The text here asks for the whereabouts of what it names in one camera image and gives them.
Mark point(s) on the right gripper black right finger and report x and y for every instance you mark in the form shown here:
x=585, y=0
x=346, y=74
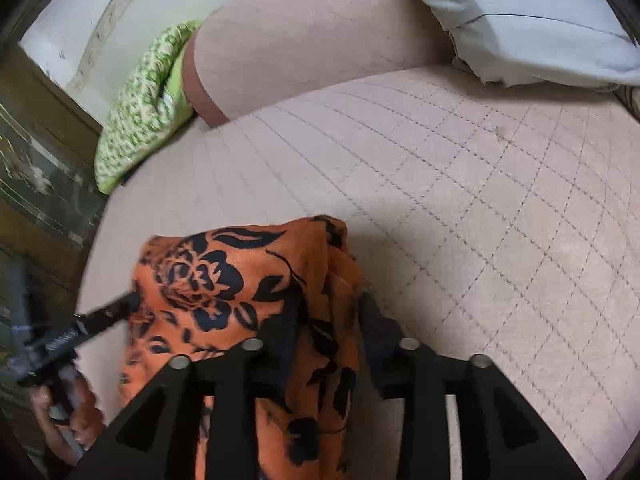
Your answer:
x=501, y=436

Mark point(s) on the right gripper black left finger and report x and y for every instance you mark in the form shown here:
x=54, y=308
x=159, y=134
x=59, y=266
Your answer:
x=196, y=415

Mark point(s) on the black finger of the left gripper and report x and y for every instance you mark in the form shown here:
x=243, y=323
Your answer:
x=101, y=319

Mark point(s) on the orange black floral blouse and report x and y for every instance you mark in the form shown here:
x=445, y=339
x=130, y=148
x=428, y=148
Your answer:
x=293, y=286

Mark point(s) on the person's left hand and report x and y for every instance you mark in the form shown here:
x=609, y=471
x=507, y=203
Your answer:
x=67, y=415

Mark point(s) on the dark wooden glass cabinet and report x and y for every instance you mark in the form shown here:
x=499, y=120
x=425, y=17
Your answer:
x=50, y=207

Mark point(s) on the green white patterned pillow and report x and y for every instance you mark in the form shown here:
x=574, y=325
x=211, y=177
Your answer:
x=149, y=108

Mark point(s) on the pink brown bolster cushion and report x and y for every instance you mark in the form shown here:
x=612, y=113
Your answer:
x=249, y=54

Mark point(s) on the light blue grey pillow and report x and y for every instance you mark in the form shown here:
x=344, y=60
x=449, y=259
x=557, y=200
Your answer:
x=579, y=43

